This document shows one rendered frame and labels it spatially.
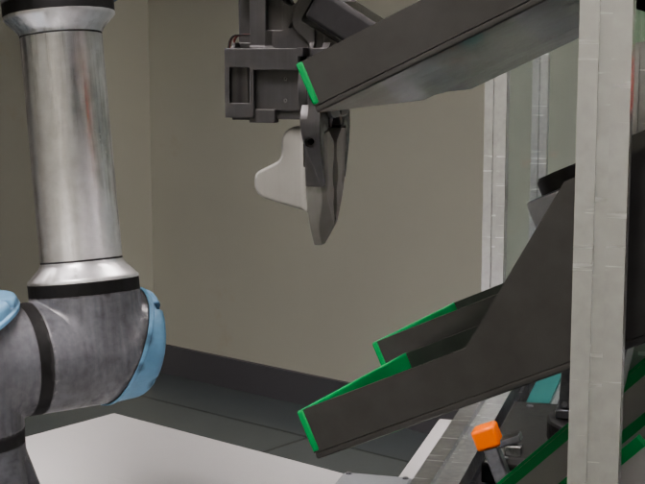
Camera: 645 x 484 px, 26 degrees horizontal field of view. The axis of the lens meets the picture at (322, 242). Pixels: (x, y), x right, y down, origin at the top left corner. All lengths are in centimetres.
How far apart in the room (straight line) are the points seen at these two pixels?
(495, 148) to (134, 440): 62
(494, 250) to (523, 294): 134
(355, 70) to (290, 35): 45
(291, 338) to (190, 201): 72
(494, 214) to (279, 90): 92
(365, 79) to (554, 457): 26
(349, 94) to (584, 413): 17
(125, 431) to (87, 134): 56
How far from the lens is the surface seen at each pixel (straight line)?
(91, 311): 143
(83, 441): 185
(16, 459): 143
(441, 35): 60
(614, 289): 56
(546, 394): 173
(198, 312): 561
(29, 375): 141
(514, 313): 60
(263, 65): 105
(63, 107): 145
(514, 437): 113
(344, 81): 62
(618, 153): 55
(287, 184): 106
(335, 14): 104
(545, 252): 59
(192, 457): 177
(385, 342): 79
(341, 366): 514
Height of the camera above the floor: 138
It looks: 9 degrees down
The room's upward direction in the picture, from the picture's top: straight up
